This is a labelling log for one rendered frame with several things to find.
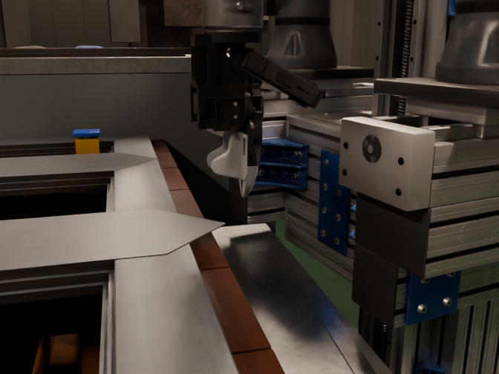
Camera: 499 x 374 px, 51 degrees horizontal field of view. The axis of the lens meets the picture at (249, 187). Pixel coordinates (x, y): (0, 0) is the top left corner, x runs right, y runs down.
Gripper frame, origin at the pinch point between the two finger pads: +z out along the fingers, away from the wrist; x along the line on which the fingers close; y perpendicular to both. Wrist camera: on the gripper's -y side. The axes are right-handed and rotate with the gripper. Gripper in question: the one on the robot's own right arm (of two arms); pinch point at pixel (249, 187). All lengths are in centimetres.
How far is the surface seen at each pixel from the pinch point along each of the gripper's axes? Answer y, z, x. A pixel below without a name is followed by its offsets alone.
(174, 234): 10.6, 5.1, 2.3
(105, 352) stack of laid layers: 18.9, 7.5, 23.7
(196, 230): 7.5, 5.1, 1.3
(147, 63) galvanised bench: 8, -13, -82
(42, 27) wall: 106, -39, -708
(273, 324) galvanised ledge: -4.1, 22.0, -1.3
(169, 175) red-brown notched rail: 7.0, 7.5, -38.9
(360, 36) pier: -215, -25, -413
